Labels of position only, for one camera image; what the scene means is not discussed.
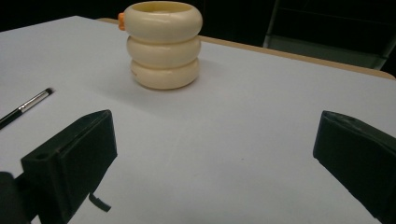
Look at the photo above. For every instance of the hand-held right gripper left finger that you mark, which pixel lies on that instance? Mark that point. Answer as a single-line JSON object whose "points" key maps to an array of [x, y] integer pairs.
{"points": [[71, 161]]}

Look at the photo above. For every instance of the black pen with silver tip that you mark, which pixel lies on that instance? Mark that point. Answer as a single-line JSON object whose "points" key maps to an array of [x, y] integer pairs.
{"points": [[23, 107]]}

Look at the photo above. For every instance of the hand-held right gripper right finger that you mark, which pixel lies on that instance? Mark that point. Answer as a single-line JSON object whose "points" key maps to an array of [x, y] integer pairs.
{"points": [[358, 155]]}

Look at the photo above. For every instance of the cream ringed holder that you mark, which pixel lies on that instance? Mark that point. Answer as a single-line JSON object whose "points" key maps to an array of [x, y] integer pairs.
{"points": [[163, 53]]}

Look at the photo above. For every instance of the grey metal stand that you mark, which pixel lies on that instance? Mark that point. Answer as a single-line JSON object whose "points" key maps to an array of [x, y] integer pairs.
{"points": [[327, 46]]}

